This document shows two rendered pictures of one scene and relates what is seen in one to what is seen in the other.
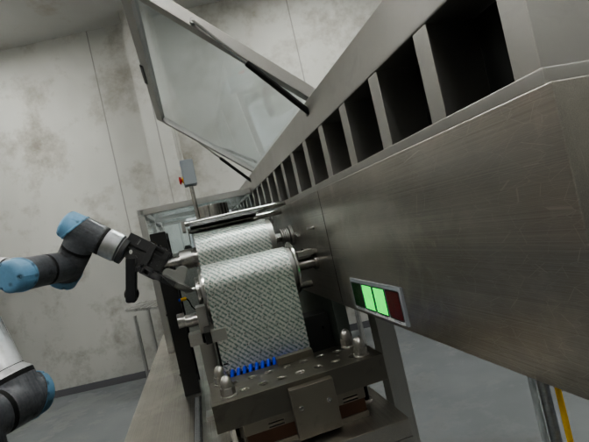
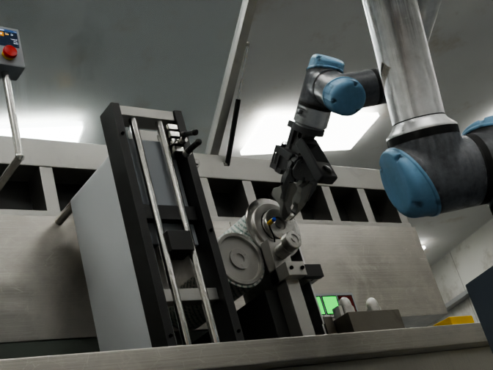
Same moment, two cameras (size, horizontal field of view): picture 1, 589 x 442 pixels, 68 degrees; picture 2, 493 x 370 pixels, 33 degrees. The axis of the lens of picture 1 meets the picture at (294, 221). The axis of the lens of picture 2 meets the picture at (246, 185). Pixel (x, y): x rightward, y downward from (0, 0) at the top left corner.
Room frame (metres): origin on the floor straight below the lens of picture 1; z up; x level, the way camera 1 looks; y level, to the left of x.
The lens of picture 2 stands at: (2.03, 1.79, 0.57)
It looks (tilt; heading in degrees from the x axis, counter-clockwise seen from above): 25 degrees up; 241
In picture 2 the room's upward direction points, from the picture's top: 17 degrees counter-clockwise
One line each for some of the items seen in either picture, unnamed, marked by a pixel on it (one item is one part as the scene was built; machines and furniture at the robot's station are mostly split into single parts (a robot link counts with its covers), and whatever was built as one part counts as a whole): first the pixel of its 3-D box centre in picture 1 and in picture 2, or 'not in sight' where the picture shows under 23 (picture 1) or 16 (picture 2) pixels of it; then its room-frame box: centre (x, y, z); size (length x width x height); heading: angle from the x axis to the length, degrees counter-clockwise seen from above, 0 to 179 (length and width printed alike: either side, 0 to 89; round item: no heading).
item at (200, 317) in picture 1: (205, 361); (298, 304); (1.20, 0.33, 1.05); 0.06 x 0.05 x 0.31; 103
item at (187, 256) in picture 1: (189, 258); not in sight; (1.42, 0.36, 1.34); 0.06 x 0.06 x 0.06; 13
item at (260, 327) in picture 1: (261, 330); (280, 305); (1.15, 0.15, 1.11); 0.23 x 0.01 x 0.18; 103
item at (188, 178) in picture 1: (186, 173); (3, 50); (1.72, 0.38, 1.66); 0.07 x 0.07 x 0.10; 15
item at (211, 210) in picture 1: (212, 211); not in sight; (1.90, 0.34, 1.50); 0.14 x 0.14 x 0.06
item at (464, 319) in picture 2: not in sight; (450, 327); (0.97, 0.47, 0.91); 0.07 x 0.07 x 0.02; 13
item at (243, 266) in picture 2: not in sight; (208, 283); (1.32, 0.19, 1.18); 0.26 x 0.12 x 0.12; 103
